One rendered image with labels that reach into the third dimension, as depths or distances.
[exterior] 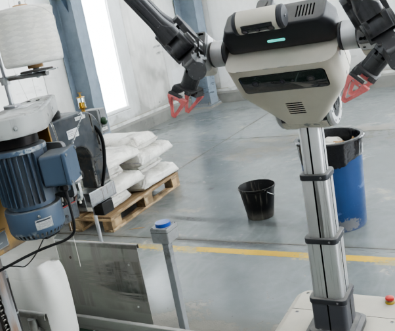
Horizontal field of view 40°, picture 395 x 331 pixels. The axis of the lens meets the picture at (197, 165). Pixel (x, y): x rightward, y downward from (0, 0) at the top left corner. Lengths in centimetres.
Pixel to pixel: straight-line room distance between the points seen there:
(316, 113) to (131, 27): 742
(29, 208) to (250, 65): 84
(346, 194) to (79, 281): 198
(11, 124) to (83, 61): 616
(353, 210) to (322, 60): 225
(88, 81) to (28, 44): 606
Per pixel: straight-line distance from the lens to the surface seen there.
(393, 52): 144
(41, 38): 153
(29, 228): 149
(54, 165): 144
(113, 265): 237
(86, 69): 755
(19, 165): 146
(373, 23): 148
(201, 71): 164
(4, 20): 154
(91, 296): 255
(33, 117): 144
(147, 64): 938
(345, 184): 376
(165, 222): 207
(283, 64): 175
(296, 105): 189
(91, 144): 192
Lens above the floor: 156
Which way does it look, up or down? 15 degrees down
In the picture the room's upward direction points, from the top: 10 degrees counter-clockwise
